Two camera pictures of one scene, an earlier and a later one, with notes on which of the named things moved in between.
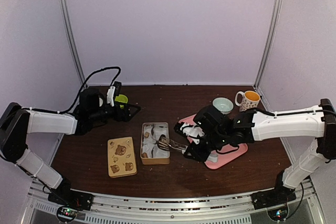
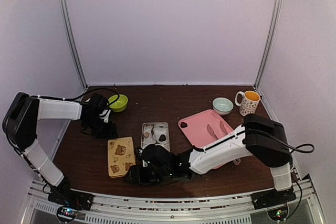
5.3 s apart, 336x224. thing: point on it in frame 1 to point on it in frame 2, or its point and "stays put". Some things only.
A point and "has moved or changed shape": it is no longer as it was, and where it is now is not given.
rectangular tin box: (151, 153) stays put
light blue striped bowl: (223, 105) stays put
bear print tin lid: (122, 157) stays put
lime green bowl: (121, 98) stays put
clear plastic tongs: (166, 142) has moved or changed shape
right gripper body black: (215, 139) to (152, 178)
